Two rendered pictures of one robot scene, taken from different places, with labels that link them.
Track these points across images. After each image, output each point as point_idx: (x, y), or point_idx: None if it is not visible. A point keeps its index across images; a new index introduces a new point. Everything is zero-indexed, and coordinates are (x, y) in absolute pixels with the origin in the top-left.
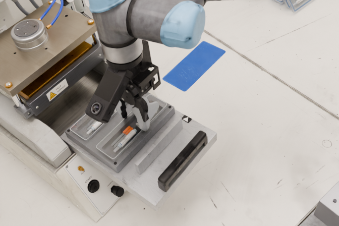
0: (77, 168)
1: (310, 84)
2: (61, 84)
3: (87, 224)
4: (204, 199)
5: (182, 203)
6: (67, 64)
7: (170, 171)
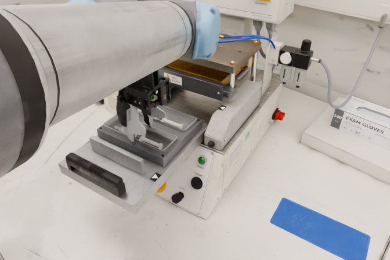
0: None
1: None
2: (177, 78)
3: None
4: (123, 254)
5: (121, 234)
6: (195, 73)
7: (75, 158)
